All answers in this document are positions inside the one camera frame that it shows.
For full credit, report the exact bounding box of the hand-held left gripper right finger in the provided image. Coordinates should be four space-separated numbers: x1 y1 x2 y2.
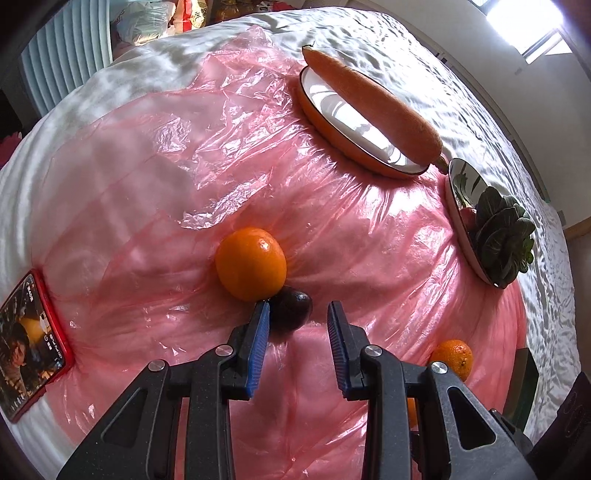
326 300 539 480

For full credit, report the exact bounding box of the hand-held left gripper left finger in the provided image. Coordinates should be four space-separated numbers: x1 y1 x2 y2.
55 300 271 480

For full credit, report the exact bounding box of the dark purple plum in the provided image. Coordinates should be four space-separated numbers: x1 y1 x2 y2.
268 285 314 332

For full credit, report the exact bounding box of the green tray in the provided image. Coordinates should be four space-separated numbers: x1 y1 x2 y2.
512 347 540 418

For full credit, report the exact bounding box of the red plastic sheet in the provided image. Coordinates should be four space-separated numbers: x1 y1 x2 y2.
28 25 529 480

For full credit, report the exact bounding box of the green leafy vegetable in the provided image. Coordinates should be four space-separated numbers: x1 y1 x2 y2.
468 186 537 283

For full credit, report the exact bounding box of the phone with red case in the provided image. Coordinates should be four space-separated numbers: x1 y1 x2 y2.
0 269 75 424

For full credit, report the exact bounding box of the orange oval plate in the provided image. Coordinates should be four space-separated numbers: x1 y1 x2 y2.
295 66 429 178

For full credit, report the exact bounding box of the carrot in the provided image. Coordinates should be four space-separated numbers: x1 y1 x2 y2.
302 44 450 174

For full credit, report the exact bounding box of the red yellow packet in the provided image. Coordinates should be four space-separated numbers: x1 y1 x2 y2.
173 0 209 34

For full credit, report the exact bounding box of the clear plastic bag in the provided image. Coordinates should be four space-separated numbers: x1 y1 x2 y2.
115 0 177 44

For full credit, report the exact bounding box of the light blue ribbed suitcase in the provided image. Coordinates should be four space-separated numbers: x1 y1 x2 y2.
21 0 114 114

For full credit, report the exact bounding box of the window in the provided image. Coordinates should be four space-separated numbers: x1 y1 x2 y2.
478 0 575 63

